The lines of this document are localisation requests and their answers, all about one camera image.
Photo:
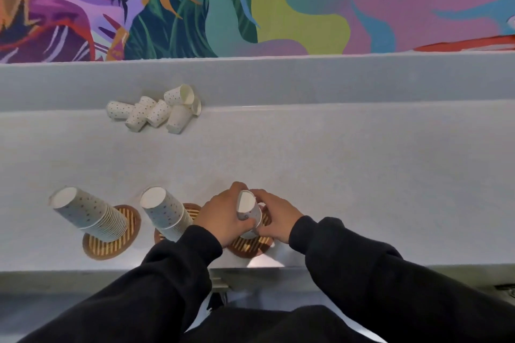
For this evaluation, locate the person's right hand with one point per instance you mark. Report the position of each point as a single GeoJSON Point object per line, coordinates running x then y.
{"type": "Point", "coordinates": [281, 216]}

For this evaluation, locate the single dotted paper cup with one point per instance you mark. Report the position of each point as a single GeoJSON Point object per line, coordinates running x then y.
{"type": "Point", "coordinates": [247, 208]}

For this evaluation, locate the person's left thumb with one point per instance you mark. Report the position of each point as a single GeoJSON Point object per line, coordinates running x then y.
{"type": "Point", "coordinates": [246, 227]}

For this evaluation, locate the loose dotted paper cup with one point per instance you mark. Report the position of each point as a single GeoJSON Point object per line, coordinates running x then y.
{"type": "Point", "coordinates": [159, 113]}
{"type": "Point", "coordinates": [139, 115]}
{"type": "Point", "coordinates": [118, 110]}
{"type": "Point", "coordinates": [179, 117]}
{"type": "Point", "coordinates": [177, 94]}

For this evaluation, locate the short stack of dotted cups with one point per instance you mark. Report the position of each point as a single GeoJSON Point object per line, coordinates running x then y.
{"type": "Point", "coordinates": [165, 210]}

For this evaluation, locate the person's left hand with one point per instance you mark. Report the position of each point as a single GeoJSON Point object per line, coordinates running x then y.
{"type": "Point", "coordinates": [219, 216]}

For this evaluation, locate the person's right forearm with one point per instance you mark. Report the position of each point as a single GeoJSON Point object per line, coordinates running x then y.
{"type": "Point", "coordinates": [382, 286]}

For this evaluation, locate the tall stack of dotted cups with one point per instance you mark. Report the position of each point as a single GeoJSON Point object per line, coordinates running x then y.
{"type": "Point", "coordinates": [86, 210]}

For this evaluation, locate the person's black trousers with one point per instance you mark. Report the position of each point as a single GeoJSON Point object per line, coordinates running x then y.
{"type": "Point", "coordinates": [281, 324]}

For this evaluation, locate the round slatted wooden coaster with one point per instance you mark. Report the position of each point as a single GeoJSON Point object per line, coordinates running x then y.
{"type": "Point", "coordinates": [105, 251]}
{"type": "Point", "coordinates": [192, 210]}
{"type": "Point", "coordinates": [249, 248]}

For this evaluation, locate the person's left forearm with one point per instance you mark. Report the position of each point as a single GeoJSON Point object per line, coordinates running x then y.
{"type": "Point", "coordinates": [161, 286]}

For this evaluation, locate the person's right thumb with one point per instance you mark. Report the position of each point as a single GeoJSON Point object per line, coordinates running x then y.
{"type": "Point", "coordinates": [265, 229]}

